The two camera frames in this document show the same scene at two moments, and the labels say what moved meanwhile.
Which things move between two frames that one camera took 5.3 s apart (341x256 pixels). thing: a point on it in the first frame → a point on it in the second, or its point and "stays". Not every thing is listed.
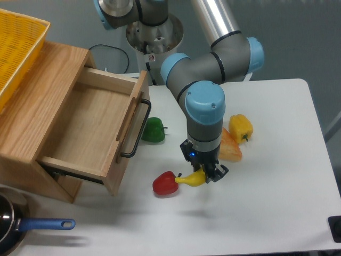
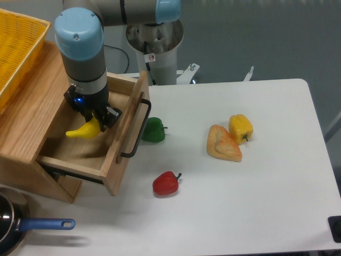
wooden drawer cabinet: [28, 118] stays
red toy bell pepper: [165, 184] stays
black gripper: [206, 160] → [89, 104]
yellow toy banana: [196, 179] → [90, 129]
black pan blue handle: [15, 221] stays
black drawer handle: [131, 154] stays
